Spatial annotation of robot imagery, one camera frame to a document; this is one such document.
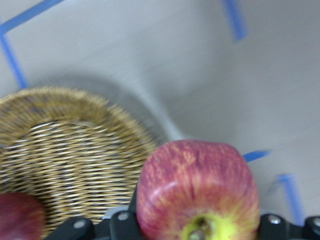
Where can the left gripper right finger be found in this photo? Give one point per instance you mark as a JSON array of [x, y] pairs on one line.
[[275, 227]]

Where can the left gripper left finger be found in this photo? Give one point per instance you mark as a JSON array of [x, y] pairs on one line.
[[119, 223]]

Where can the red yellow apple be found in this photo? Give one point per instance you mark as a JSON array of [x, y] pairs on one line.
[[193, 189]]

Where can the woven wicker basket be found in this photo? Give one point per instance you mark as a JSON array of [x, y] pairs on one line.
[[71, 149]]

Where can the dark red apple in basket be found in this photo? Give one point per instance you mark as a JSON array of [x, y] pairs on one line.
[[22, 217]]

